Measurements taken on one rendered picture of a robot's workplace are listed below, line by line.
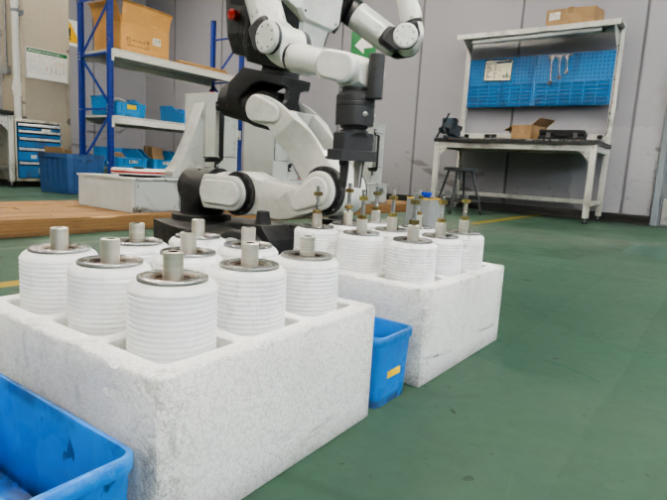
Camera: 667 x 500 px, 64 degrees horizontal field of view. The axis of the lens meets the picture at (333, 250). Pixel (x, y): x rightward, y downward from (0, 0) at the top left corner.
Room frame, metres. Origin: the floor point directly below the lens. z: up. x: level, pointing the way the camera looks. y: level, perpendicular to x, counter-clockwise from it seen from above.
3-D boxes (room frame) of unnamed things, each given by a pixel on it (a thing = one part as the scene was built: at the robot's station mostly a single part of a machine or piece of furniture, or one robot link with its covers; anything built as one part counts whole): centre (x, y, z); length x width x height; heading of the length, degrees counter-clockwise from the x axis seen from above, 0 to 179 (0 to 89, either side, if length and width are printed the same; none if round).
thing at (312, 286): (0.76, 0.04, 0.16); 0.10 x 0.10 x 0.18
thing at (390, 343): (0.92, 0.00, 0.06); 0.30 x 0.11 x 0.12; 53
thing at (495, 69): (6.06, -1.69, 1.54); 0.32 x 0.02 x 0.25; 54
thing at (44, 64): (6.49, 3.50, 1.38); 0.49 x 0.02 x 0.35; 144
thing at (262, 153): (4.51, 0.20, 0.45); 1.51 x 0.57 x 0.74; 144
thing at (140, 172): (3.13, 1.17, 0.29); 0.30 x 0.30 x 0.06
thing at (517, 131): (5.63, -1.95, 0.87); 0.40 x 0.30 x 0.23; 40
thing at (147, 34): (6.06, 2.35, 1.70); 0.72 x 0.58 x 0.50; 147
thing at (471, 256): (1.19, -0.29, 0.16); 0.10 x 0.10 x 0.18
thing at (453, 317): (1.17, -0.13, 0.09); 0.39 x 0.39 x 0.18; 53
